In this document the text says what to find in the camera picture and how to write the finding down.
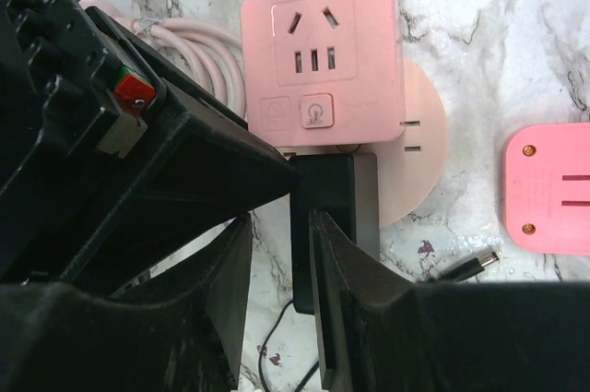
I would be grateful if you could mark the coral pink square charger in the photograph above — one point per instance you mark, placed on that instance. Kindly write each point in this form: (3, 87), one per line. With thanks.
(546, 188)

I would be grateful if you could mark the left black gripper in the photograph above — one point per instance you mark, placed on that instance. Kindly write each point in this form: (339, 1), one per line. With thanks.
(75, 90)

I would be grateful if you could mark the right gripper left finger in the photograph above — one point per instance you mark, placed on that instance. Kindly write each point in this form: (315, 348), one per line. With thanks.
(180, 331)

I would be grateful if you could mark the pink cube socket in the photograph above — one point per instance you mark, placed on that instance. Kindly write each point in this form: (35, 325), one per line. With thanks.
(323, 72)

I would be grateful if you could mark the pink round power hub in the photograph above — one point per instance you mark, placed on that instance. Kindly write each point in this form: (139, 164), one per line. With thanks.
(410, 166)

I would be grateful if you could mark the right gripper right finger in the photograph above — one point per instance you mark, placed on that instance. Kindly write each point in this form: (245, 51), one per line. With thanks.
(377, 331)

